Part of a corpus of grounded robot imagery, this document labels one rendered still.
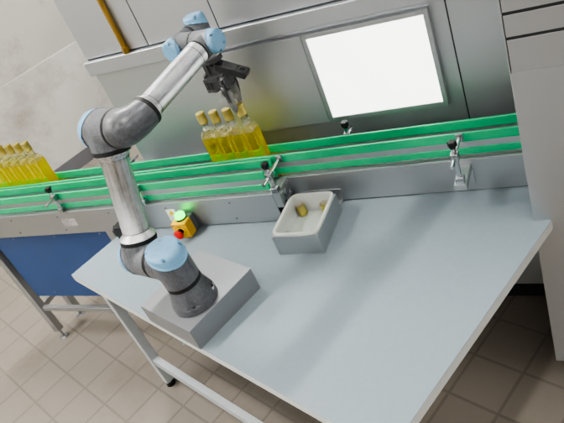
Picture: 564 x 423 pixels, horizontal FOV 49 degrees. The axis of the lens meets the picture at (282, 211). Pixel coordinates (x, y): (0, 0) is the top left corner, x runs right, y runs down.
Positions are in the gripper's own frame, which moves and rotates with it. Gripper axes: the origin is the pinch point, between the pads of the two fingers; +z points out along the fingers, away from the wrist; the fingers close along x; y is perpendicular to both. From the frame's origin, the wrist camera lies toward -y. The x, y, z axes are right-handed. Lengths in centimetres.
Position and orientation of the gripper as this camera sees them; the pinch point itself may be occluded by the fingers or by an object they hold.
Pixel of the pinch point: (239, 106)
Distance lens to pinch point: 224.4
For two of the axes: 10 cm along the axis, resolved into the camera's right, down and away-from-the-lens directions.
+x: -3.3, 6.4, -6.9
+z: 3.5, 7.7, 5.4
